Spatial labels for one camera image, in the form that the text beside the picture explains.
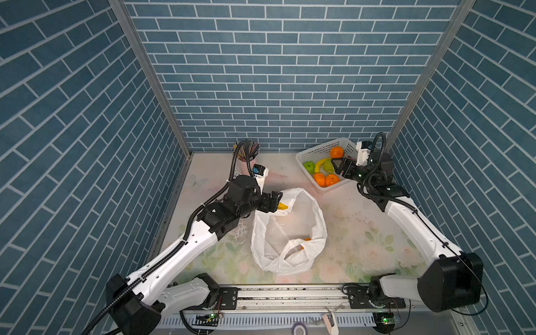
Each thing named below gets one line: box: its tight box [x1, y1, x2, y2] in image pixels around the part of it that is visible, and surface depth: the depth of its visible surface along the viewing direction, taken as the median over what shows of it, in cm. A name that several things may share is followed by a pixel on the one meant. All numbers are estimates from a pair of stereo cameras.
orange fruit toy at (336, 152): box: [330, 145, 345, 159], surface depth 116 cm
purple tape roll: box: [291, 321, 309, 335], surface depth 69 cm
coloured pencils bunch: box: [231, 138, 261, 162], surface depth 107 cm
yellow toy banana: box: [314, 157, 332, 174], surface depth 113 cm
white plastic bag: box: [250, 187, 329, 276], surface depth 77 cm
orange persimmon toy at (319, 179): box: [312, 173, 326, 188], surface depth 103 cm
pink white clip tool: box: [322, 311, 340, 335], surface depth 68 cm
